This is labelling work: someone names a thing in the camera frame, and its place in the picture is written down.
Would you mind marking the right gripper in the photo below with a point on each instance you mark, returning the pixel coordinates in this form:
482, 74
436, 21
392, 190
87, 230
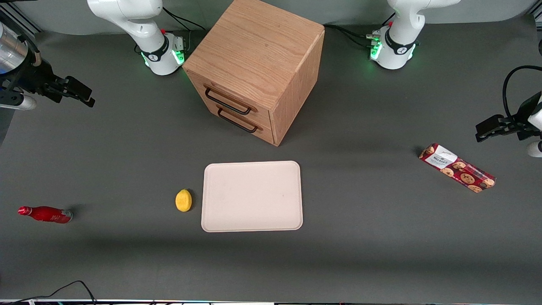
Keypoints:
37, 80

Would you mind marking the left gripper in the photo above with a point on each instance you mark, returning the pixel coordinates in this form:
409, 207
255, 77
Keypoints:
519, 121

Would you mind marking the wooden drawer front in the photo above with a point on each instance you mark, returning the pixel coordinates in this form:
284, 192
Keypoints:
262, 116
266, 134

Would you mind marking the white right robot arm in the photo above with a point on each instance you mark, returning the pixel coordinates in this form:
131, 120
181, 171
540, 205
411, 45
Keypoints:
127, 17

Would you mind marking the wooden drawer cabinet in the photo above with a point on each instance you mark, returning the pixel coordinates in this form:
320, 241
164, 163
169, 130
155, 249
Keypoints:
258, 46

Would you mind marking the red cookie box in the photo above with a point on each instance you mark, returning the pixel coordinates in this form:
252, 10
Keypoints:
457, 168

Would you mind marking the red bottle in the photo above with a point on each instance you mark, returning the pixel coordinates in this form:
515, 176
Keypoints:
46, 214

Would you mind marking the yellow lemon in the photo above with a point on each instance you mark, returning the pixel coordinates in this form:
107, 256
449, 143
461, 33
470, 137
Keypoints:
183, 201

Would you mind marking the beige rectangular tray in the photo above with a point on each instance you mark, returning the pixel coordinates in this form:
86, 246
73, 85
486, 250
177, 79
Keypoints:
252, 197

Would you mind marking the aluminium frame rail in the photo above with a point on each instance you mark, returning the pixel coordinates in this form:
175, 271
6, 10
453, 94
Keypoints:
21, 19

